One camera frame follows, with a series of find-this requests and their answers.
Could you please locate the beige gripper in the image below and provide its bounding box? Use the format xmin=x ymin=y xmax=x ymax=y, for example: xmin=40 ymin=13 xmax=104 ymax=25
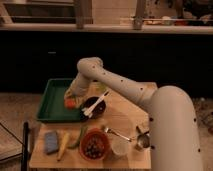
xmin=64 ymin=89 xmax=83 ymax=108

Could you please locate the red orange apple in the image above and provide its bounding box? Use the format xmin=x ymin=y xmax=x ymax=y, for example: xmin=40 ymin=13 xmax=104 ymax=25
xmin=64 ymin=99 xmax=76 ymax=109

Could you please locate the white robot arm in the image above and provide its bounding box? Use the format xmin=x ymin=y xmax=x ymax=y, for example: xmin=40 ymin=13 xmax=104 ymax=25
xmin=64 ymin=57 xmax=204 ymax=171

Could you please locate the green plastic tray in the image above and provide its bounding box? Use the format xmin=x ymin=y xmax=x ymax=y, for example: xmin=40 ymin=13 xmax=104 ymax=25
xmin=37 ymin=78 xmax=86 ymax=123

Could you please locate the small green cup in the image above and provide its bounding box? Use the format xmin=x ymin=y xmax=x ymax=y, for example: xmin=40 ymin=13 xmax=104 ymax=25
xmin=98 ymin=83 xmax=107 ymax=93

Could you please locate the dark brown bowl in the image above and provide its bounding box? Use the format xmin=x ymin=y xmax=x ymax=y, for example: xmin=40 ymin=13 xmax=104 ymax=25
xmin=81 ymin=96 xmax=106 ymax=119

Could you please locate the metal fork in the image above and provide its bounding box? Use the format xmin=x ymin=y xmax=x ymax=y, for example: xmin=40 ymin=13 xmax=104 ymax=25
xmin=101 ymin=125 xmax=132 ymax=142

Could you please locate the yellow corn cob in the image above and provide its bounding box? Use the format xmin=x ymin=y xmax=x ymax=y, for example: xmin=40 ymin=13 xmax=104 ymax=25
xmin=57 ymin=132 xmax=70 ymax=161

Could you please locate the orange bowl with berries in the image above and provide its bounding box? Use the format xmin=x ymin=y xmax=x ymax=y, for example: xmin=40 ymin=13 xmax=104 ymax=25
xmin=79 ymin=128 xmax=110 ymax=162

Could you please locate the blue grey sponge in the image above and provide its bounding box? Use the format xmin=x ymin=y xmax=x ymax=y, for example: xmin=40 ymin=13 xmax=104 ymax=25
xmin=44 ymin=131 xmax=59 ymax=154

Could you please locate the white round cup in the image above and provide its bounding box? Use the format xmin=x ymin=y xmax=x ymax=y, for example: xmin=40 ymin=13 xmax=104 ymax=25
xmin=111 ymin=137 xmax=128 ymax=157

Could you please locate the metal measuring cup black handle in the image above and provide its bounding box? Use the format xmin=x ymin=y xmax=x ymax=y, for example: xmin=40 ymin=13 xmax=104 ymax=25
xmin=135 ymin=127 xmax=150 ymax=150

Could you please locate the black chair frame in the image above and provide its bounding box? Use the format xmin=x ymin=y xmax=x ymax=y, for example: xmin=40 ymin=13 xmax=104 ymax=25
xmin=0 ymin=122 xmax=30 ymax=171

